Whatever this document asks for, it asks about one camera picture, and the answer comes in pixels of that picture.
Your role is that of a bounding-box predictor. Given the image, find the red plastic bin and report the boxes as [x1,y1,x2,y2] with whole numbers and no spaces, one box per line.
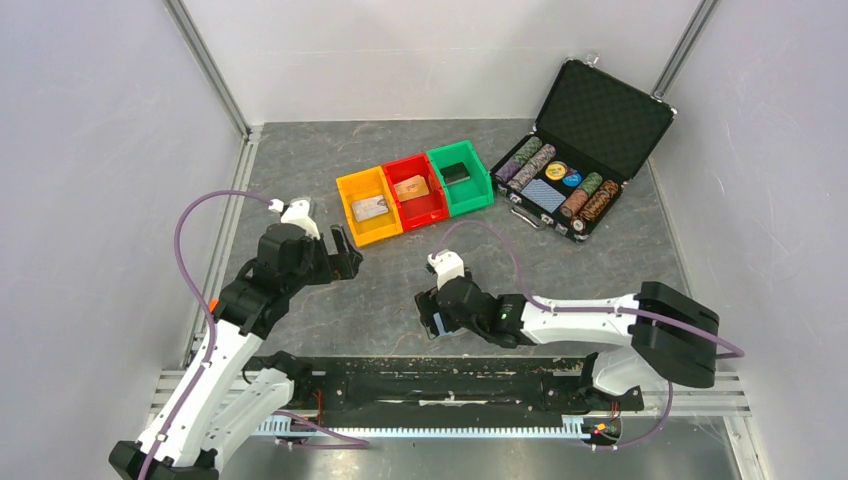
[382,153,449,232]

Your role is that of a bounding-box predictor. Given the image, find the blue dealer button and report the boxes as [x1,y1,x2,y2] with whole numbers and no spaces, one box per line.
[562,170,583,188]

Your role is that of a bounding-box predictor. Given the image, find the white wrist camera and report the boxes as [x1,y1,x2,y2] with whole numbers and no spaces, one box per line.
[268,197,320,239]
[427,249,467,290]

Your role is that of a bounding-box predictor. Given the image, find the yellow plastic bin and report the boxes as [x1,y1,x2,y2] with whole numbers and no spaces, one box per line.
[336,167,403,247]

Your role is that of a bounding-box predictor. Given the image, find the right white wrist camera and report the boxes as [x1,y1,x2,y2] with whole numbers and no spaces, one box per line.
[427,249,467,290]

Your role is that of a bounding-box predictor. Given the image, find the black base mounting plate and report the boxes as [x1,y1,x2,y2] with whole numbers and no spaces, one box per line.
[284,356,645,429]

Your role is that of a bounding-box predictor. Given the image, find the green plastic bin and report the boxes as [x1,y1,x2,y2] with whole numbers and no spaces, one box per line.
[426,140,494,217]

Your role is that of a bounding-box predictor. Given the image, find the aluminium frame post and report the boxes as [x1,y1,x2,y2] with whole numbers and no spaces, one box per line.
[163,0,251,139]
[651,0,720,100]

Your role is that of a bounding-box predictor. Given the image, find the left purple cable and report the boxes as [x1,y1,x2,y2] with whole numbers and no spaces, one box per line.
[135,190,370,480]

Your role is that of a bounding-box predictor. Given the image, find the black poker chip case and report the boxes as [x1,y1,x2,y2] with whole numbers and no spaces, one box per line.
[490,59,677,243]

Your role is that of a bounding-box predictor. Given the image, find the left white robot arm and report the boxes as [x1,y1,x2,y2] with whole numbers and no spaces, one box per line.
[109,223,363,479]

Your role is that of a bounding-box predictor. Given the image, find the tan card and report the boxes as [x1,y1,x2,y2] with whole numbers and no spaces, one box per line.
[393,175,430,202]

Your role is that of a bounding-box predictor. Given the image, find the blue playing card deck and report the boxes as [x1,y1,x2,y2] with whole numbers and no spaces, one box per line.
[521,179,566,213]

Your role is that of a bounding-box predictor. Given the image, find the grey card holder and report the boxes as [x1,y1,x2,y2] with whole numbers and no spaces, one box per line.
[427,312,467,340]

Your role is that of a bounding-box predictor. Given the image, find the yellow dealer button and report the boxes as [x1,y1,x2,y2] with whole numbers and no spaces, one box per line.
[545,161,569,181]

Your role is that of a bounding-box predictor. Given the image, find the green poker chip row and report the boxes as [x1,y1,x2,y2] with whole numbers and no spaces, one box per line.
[512,136,543,168]

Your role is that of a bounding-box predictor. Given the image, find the silver card in yellow bin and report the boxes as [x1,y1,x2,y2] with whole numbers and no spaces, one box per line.
[351,195,389,222]

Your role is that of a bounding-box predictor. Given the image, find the purple poker chip row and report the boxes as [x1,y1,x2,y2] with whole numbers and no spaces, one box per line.
[494,144,556,191]

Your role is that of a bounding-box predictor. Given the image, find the brown poker chip row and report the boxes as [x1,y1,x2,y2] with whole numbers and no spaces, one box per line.
[559,172,620,221]

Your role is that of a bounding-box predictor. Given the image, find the right aluminium frame post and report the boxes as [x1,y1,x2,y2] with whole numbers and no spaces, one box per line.
[651,0,720,100]

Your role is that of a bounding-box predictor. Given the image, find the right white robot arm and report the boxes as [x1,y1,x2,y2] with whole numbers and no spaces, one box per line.
[414,277,720,408]

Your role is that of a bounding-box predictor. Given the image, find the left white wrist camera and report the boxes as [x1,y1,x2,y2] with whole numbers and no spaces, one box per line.
[268,197,320,239]

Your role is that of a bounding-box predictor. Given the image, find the left aluminium frame post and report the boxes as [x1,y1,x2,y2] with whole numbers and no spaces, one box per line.
[163,0,251,139]

